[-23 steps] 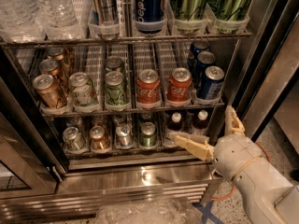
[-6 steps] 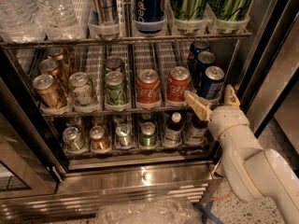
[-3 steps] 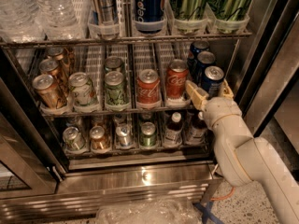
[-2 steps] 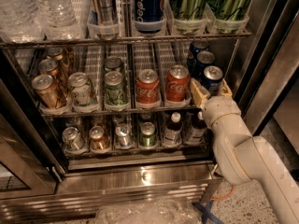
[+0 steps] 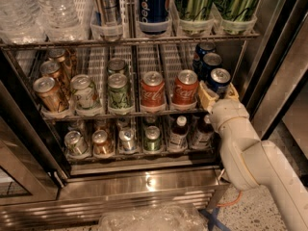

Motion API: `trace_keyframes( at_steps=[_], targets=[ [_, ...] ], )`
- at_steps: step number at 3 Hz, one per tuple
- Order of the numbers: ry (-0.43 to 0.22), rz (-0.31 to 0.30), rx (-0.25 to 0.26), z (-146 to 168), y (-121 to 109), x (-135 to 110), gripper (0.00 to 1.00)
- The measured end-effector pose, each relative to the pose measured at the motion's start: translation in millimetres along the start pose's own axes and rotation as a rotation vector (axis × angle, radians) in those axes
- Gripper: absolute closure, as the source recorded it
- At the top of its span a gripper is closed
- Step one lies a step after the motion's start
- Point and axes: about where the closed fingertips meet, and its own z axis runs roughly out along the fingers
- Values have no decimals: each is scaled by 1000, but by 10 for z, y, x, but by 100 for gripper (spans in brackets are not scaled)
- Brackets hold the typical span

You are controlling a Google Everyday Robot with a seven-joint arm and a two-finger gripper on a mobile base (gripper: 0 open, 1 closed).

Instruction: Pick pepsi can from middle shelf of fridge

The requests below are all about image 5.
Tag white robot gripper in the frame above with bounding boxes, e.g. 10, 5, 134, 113
198, 81, 260, 191

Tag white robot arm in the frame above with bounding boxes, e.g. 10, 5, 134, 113
197, 82, 308, 231

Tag right red coca-cola can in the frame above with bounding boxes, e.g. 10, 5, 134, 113
172, 69, 198, 105

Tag red coca-cola can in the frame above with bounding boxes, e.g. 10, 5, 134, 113
141, 71, 165, 107
172, 69, 198, 105

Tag left red coca-cola can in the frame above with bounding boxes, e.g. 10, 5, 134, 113
141, 71, 165, 107

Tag bottom green can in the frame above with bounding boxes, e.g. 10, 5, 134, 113
144, 126, 161, 152

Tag right green tall can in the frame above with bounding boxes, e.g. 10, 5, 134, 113
214, 0, 259, 22

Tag green tall can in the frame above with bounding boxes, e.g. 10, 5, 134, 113
175, 0, 214, 21
214, 0, 259, 22

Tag left green tall can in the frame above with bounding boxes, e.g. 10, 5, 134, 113
175, 0, 214, 21

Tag bottom silver blue can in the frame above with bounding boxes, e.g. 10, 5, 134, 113
119, 127, 136, 153

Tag front green soda can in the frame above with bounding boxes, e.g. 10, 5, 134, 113
108, 73, 132, 110

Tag rear green soda can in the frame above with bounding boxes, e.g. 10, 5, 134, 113
107, 58, 129, 77

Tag tall blue pepsi can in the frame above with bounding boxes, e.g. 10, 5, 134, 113
138, 0, 169, 35

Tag stainless steel fridge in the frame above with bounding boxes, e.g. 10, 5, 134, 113
0, 0, 307, 231

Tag bottom gold can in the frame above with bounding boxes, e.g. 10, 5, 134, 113
92, 130, 114, 157

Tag white green soda can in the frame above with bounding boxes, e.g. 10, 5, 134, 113
70, 74, 101, 110

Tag bottom left silver can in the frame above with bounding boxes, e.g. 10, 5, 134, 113
64, 131, 88, 156

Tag rear gold soda can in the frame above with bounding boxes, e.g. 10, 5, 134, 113
48, 48, 77, 79

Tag gold soda can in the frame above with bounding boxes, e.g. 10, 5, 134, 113
33, 77, 69, 113
39, 61, 70, 99
48, 48, 77, 79

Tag middle gold soda can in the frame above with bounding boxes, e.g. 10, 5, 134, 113
39, 61, 70, 99

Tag front gold soda can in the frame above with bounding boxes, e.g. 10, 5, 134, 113
33, 77, 69, 113

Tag fridge glass door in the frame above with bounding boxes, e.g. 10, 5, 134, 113
0, 80, 61, 206

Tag right brown juice bottle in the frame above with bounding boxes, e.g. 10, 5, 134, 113
191, 115, 214, 149

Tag brown juice bottle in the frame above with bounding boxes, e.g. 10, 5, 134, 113
191, 115, 214, 149
167, 115, 188, 152

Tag left brown juice bottle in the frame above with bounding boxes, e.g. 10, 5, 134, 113
167, 115, 188, 152

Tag blue tape cross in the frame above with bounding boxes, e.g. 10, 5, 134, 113
199, 207, 231, 231

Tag clear plastic wrap bundle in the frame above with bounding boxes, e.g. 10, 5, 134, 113
98, 204, 208, 231

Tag right clear water bottle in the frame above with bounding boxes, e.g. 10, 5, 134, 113
38, 0, 85, 41

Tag clear water bottle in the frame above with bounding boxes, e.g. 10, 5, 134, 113
38, 0, 85, 41
0, 0, 46, 44

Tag left clear water bottle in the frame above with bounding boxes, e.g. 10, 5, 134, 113
0, 0, 46, 44

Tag orange power cable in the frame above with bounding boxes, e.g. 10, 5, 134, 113
217, 190, 244, 208

